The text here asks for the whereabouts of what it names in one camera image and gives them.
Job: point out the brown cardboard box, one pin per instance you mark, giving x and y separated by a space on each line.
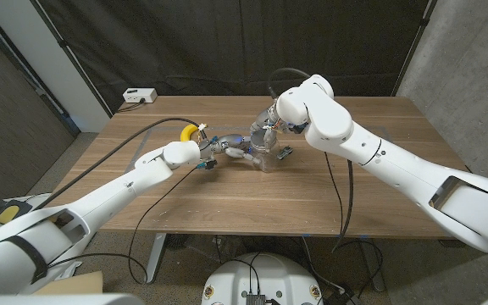
79 284

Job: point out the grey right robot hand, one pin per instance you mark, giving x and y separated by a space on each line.
267 118

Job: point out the silver metal jar lid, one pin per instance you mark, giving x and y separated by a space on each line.
257 140

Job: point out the clear plastic jar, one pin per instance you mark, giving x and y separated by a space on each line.
269 161

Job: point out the small black toy car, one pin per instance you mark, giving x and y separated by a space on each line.
285 152

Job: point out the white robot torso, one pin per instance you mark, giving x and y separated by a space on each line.
265 275

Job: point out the black backdrop stand pole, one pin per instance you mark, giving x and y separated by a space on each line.
72 59
413 46

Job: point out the grey metal table leg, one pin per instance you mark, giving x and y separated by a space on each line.
155 258

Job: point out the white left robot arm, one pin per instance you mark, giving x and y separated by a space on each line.
112 199

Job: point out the yellow toy banana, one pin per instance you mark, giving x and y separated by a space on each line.
186 132

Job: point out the white power outlet box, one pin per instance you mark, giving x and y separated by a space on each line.
139 95

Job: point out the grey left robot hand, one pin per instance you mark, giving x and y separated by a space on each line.
229 140

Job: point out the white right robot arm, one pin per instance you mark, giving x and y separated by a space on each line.
375 152

